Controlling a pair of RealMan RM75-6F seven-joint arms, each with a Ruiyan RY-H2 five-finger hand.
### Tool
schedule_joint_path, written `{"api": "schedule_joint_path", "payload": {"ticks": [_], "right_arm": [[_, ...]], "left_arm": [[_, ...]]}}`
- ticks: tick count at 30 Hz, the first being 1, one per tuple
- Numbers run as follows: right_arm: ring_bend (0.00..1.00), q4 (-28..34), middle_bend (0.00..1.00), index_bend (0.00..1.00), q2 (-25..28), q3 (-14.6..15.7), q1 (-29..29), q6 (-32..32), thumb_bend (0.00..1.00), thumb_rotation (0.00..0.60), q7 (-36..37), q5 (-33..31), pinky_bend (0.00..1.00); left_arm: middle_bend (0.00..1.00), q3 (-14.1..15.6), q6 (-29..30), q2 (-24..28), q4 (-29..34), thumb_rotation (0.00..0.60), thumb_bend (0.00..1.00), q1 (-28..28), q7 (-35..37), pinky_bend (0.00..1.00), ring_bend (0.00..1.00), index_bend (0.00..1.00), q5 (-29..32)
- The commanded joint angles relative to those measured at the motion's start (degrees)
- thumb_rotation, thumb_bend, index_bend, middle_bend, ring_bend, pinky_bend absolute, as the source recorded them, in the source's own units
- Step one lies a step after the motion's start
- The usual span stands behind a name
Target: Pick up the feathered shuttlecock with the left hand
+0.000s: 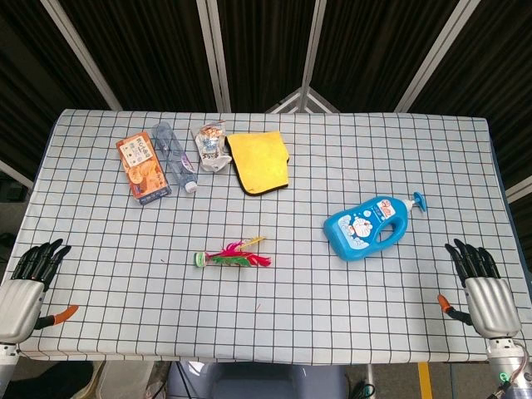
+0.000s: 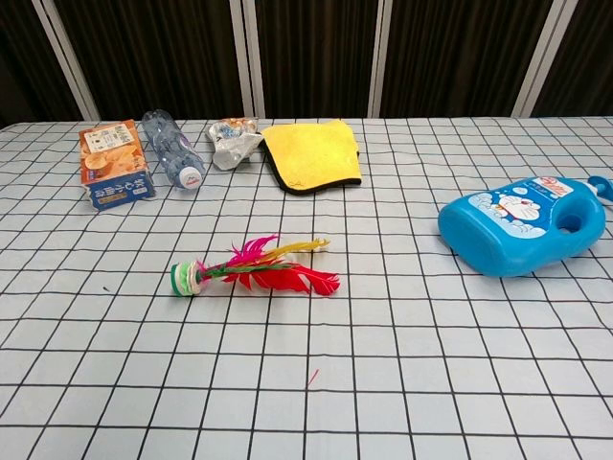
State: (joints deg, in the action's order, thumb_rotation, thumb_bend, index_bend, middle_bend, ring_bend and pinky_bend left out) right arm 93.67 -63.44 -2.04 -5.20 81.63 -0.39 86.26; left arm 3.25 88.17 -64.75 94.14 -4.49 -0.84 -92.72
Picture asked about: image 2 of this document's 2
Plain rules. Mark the yellow microfibre cloth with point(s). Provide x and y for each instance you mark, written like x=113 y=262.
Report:
x=311 y=153

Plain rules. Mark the white black-checked tablecloth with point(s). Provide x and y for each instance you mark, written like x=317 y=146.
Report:
x=383 y=359

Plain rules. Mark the white screen frame post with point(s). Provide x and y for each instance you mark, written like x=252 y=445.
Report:
x=541 y=57
x=64 y=57
x=245 y=57
x=380 y=57

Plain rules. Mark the tiny pink feather scrap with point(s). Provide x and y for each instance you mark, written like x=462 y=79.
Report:
x=313 y=377

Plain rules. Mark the orange and blue cookie box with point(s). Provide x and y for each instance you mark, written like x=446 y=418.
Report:
x=112 y=153

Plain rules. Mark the clear plastic water bottle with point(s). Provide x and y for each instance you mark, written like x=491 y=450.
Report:
x=170 y=144

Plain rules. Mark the colourful feather shuttlecock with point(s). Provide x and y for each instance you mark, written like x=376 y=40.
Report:
x=282 y=280

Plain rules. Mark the blue cartoon pump bottle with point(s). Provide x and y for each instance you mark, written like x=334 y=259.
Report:
x=498 y=235

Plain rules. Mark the clear snack bag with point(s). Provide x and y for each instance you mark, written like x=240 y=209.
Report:
x=232 y=144

